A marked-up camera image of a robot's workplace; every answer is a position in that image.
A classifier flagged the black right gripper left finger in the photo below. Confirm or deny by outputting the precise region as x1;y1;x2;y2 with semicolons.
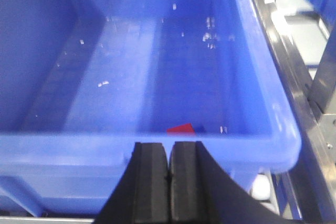
94;142;169;223

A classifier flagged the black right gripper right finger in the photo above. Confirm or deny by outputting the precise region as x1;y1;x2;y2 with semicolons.
170;142;297;223

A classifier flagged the red cube block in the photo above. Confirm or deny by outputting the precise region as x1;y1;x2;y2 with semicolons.
166;123;196;136

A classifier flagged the right blue plastic bin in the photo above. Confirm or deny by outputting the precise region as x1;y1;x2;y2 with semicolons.
1;0;301;217

